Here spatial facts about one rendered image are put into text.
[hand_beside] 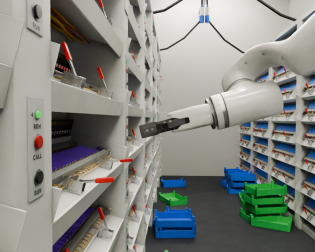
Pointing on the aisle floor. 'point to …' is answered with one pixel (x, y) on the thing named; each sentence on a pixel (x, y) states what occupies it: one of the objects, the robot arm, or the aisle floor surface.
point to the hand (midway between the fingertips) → (149, 129)
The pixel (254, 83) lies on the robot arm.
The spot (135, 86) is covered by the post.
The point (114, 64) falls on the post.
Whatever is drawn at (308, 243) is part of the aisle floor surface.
